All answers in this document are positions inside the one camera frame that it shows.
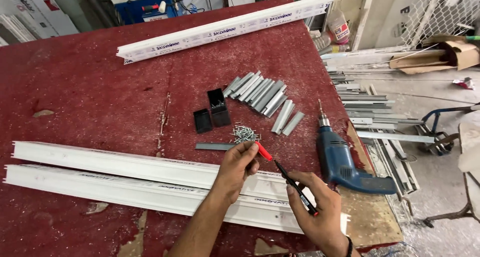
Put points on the person's right hand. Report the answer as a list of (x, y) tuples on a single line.
[(318, 215)]

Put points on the person's left hand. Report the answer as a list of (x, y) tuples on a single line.
[(231, 170)]

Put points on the red marker cap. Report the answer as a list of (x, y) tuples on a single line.
[(264, 152)]

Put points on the black marker pen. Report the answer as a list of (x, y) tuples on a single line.
[(288, 178)]

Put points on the single grey metal strip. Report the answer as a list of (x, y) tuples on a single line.
[(213, 146)]

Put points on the pile of silver screws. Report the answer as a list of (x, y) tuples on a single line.
[(245, 134)]

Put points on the black wristband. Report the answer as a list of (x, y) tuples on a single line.
[(349, 245)]

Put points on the blue electric drill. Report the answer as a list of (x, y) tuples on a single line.
[(339, 163)]

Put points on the black plastic box lid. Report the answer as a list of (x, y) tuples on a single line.
[(202, 121)]

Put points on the black plastic box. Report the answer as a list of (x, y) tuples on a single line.
[(218, 107)]

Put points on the row of grey metal channels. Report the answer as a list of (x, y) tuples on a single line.
[(262, 94)]

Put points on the white plastic profile, narrow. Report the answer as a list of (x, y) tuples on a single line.
[(120, 162)]

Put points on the heap of metal profiles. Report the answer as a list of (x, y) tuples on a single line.
[(375, 114)]

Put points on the white plastic profile, wide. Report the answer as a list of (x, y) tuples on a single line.
[(112, 187)]

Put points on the white plastic profile, printed film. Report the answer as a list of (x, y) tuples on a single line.
[(225, 28)]

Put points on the blue metal trolley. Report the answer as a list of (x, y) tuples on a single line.
[(437, 131)]

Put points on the clear plastic bottle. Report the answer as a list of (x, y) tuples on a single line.
[(321, 40)]

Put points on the blue machine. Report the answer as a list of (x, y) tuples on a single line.
[(142, 7)]

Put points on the red and white wrapper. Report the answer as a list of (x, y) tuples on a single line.
[(464, 83)]

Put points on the beige cardboard sheet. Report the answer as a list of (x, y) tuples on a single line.
[(354, 9)]

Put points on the brown cardboard box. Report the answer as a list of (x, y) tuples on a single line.
[(450, 56)]

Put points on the stack of white boards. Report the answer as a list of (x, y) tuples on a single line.
[(26, 17)]

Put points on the metal frame stool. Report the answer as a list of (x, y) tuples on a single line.
[(468, 163)]

